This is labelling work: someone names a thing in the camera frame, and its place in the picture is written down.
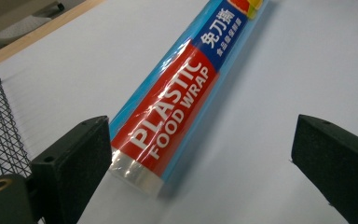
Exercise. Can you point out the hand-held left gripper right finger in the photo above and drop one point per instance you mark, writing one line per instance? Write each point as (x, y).
(338, 161)

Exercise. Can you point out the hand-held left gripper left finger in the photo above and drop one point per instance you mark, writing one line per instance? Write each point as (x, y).
(71, 168)

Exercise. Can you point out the plastic wrap roll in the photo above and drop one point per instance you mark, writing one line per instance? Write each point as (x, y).
(180, 99)

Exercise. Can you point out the grey mesh chair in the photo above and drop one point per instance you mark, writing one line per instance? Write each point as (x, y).
(18, 29)

